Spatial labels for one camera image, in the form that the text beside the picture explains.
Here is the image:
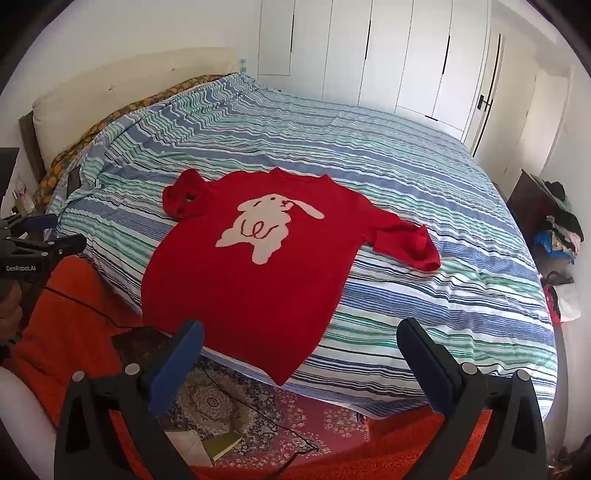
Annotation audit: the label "red sweater with white rabbit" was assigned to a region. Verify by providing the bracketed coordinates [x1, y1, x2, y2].
[141, 167, 441, 387]

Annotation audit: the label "white door with black handle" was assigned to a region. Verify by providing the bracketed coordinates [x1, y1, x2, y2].
[465, 31, 506, 158]

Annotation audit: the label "white wardrobe doors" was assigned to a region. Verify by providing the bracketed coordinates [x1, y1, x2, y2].
[256, 0, 491, 139]

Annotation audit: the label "green book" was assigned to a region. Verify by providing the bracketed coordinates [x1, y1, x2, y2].
[202, 431, 244, 461]

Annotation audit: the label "striped blue green duvet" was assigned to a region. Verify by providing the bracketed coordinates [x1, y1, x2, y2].
[46, 71, 558, 421]

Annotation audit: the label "cream headboard cushion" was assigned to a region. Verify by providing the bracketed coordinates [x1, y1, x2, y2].
[31, 46, 242, 172]

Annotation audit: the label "wooden bed frame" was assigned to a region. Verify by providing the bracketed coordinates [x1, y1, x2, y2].
[17, 110, 49, 178]

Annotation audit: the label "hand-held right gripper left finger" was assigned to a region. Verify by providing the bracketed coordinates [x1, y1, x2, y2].
[54, 318, 206, 480]

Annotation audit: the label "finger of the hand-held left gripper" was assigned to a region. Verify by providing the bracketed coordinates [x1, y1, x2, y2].
[0, 233, 88, 260]
[0, 213, 59, 239]

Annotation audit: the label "white paper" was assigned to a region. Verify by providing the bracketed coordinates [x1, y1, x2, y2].
[163, 428, 214, 468]

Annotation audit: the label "dark wooden dresser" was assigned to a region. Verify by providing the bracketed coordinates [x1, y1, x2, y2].
[505, 168, 565, 247]

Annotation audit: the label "white and red bag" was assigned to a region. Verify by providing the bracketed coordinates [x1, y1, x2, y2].
[540, 271, 583, 325]

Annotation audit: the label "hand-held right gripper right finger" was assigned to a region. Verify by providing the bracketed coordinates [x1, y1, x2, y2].
[396, 318, 548, 480]

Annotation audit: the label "pile of clothes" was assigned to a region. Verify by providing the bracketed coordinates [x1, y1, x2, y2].
[531, 180, 586, 267]

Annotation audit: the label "patterned red carpet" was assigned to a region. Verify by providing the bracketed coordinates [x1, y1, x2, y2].
[111, 327, 372, 468]

